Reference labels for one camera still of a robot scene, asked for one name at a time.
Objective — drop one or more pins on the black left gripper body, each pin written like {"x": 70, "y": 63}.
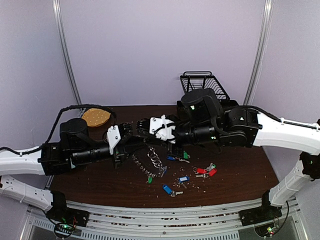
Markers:
{"x": 119, "y": 154}

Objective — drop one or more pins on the mixed colour key tag bunch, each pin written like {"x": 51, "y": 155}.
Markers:
{"x": 182, "y": 158}

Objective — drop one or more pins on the metal disc with key rings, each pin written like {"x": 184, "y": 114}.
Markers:
{"x": 149, "y": 162}

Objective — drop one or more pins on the green key tag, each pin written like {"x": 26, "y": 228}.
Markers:
{"x": 149, "y": 180}

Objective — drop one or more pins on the blue key tag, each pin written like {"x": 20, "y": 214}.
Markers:
{"x": 171, "y": 192}
{"x": 182, "y": 180}

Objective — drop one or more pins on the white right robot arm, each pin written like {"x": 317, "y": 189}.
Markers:
{"x": 242, "y": 126}

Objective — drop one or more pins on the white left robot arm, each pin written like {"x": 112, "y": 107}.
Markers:
{"x": 74, "y": 149}

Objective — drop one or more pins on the yellow dotted plate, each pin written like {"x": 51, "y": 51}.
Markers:
{"x": 95, "y": 117}

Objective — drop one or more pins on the red key tag bunch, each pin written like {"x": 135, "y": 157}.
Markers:
{"x": 209, "y": 171}

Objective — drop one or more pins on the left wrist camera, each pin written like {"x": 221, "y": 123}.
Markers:
{"x": 113, "y": 135}

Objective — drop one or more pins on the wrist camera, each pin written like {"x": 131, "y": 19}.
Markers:
{"x": 113, "y": 135}
{"x": 161, "y": 128}

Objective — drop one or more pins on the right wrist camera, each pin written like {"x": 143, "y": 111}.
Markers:
{"x": 161, "y": 128}

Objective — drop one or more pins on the black wire dish rack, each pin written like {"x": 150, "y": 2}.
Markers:
{"x": 194, "y": 80}

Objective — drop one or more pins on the aluminium front rail base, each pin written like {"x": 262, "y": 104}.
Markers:
{"x": 215, "y": 222}

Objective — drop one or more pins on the left aluminium frame post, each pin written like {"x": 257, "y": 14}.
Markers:
{"x": 56, "y": 4}

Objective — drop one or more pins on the aluminium frame post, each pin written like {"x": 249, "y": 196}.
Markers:
{"x": 261, "y": 47}
{"x": 56, "y": 4}

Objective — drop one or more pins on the right aluminium frame post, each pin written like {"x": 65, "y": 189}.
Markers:
{"x": 261, "y": 47}

